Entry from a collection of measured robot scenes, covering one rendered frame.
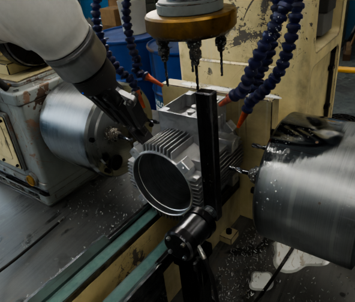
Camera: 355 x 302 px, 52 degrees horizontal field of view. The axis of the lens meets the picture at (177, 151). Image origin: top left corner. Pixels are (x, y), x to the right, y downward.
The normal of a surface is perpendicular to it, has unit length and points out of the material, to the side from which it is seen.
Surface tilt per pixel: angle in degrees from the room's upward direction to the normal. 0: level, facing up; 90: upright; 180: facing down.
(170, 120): 90
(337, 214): 70
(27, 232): 0
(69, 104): 39
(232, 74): 90
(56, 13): 94
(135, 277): 0
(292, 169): 47
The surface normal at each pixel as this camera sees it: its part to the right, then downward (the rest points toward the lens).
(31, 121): 0.81, 0.23
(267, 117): -0.58, 0.46
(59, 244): -0.10, -0.86
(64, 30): 0.66, 0.52
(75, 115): -0.51, -0.19
